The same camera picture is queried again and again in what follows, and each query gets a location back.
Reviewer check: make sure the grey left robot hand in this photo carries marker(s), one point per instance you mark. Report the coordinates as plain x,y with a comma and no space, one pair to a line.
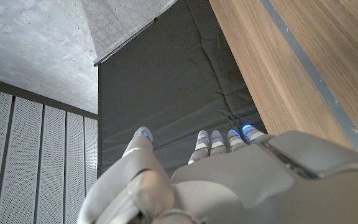
244,186

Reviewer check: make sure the grey curtain rod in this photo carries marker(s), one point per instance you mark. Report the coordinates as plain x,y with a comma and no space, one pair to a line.
126,40

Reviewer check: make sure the black curtain backdrop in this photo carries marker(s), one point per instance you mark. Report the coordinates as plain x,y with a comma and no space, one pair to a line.
172,81

